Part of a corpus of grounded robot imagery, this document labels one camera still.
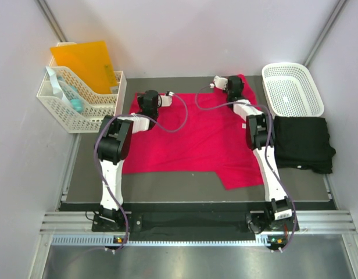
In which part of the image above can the red t shirt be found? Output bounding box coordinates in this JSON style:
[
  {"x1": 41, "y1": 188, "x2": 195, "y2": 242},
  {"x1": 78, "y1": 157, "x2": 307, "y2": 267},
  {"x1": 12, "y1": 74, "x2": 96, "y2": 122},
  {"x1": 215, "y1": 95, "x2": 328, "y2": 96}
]
[{"x1": 123, "y1": 89, "x2": 263, "y2": 190}]

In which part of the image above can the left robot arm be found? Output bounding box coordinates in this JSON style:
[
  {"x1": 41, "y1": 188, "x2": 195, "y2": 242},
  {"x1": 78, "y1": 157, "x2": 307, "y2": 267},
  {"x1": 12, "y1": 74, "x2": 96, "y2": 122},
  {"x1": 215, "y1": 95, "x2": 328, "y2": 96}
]
[{"x1": 92, "y1": 90, "x2": 163, "y2": 232}]

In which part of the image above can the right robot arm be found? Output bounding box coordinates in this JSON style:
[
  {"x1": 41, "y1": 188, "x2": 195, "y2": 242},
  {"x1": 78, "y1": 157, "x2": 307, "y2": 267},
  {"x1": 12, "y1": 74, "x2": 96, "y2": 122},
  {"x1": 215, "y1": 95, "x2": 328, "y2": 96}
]
[{"x1": 225, "y1": 76, "x2": 294, "y2": 230}]

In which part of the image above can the white plastic basket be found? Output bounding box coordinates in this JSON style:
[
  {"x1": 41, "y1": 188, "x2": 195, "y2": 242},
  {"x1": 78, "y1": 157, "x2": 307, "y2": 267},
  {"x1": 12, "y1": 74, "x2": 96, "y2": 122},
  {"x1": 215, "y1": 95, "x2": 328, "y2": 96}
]
[{"x1": 262, "y1": 62, "x2": 324, "y2": 117}]

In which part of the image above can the white file organizer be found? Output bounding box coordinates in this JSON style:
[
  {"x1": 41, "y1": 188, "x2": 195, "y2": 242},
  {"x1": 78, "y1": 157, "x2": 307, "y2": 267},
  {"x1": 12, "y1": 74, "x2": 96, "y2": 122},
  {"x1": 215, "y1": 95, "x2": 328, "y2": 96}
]
[{"x1": 37, "y1": 42, "x2": 127, "y2": 133}]

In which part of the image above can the teal object in organizer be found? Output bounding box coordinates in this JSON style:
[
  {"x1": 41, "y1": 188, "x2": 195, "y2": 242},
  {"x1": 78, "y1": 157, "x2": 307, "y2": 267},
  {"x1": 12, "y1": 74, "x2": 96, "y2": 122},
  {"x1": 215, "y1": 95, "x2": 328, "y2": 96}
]
[{"x1": 57, "y1": 75, "x2": 83, "y2": 113}]

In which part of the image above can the orange plastic folder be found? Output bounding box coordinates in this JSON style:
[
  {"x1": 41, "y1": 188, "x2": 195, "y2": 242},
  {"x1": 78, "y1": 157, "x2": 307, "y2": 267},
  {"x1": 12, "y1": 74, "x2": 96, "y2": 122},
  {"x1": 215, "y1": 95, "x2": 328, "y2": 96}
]
[{"x1": 50, "y1": 41, "x2": 119, "y2": 94}]

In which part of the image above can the black folded t shirt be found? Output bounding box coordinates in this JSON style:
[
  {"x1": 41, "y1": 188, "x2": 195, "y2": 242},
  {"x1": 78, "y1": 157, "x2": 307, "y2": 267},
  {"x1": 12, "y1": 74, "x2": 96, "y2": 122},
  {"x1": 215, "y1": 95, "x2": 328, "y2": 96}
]
[{"x1": 274, "y1": 116, "x2": 336, "y2": 174}]

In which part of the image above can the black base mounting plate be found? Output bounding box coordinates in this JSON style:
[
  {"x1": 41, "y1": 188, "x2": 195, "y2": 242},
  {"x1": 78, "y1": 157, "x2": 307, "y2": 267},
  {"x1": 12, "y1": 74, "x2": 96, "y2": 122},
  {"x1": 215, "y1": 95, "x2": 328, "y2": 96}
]
[{"x1": 92, "y1": 212, "x2": 295, "y2": 235}]

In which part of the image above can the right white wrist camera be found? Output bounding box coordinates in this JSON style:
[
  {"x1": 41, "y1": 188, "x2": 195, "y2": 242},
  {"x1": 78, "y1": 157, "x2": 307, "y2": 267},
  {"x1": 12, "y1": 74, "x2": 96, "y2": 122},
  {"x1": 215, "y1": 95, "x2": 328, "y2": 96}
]
[{"x1": 209, "y1": 76, "x2": 228, "y2": 91}]

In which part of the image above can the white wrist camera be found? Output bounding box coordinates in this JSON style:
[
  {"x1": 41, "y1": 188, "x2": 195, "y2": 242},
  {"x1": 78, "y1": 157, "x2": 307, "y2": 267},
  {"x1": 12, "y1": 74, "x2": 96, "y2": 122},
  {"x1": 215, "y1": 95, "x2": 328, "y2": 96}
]
[
  {"x1": 209, "y1": 76, "x2": 228, "y2": 91},
  {"x1": 159, "y1": 91, "x2": 175, "y2": 108}
]

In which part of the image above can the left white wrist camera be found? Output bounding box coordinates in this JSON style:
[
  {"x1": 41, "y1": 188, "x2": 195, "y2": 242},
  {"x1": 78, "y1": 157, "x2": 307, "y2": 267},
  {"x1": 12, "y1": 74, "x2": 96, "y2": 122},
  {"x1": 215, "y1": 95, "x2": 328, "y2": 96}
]
[{"x1": 159, "y1": 91, "x2": 175, "y2": 108}]

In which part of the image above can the aluminium frame rail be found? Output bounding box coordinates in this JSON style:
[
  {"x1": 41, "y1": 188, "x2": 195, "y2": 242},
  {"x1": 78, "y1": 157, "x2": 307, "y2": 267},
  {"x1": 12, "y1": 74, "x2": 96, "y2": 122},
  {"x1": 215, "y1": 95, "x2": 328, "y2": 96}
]
[{"x1": 40, "y1": 210, "x2": 357, "y2": 234}]

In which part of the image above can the grey slotted cable duct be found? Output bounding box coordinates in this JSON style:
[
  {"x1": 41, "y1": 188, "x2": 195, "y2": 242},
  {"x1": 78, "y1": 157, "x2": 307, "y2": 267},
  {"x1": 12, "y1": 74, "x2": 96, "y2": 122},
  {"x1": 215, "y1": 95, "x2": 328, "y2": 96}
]
[{"x1": 51, "y1": 234, "x2": 278, "y2": 247}]

